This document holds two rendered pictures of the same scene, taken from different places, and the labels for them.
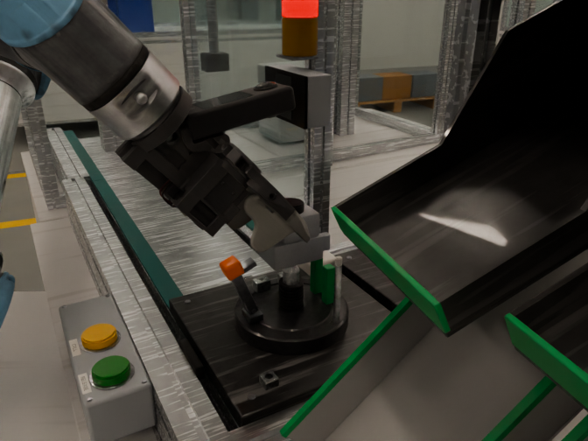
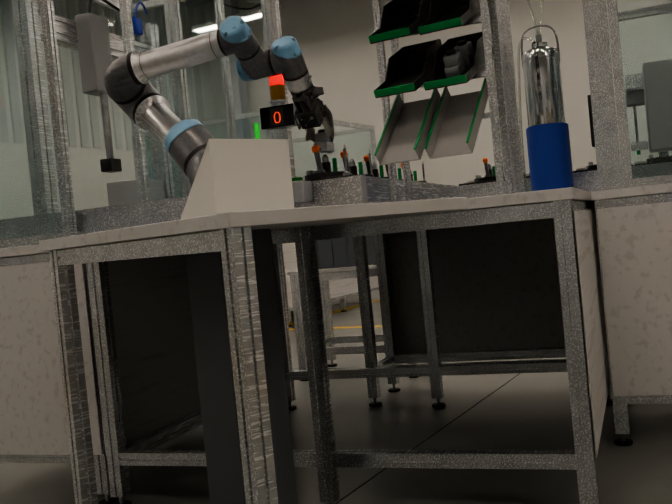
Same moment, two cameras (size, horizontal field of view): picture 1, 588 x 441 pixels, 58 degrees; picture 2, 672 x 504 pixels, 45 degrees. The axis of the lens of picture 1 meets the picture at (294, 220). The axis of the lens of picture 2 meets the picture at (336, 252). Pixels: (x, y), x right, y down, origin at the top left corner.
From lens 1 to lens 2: 2.25 m
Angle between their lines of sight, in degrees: 45
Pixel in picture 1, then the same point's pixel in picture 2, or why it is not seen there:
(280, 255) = (327, 144)
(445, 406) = (408, 136)
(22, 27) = (294, 52)
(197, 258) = not seen: hidden behind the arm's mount
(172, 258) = not seen: hidden behind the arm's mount
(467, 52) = (382, 63)
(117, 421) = (307, 192)
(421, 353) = (394, 135)
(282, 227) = (330, 130)
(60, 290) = not seen: hidden behind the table
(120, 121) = (304, 82)
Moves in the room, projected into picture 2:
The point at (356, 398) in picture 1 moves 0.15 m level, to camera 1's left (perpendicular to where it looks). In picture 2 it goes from (385, 149) to (347, 149)
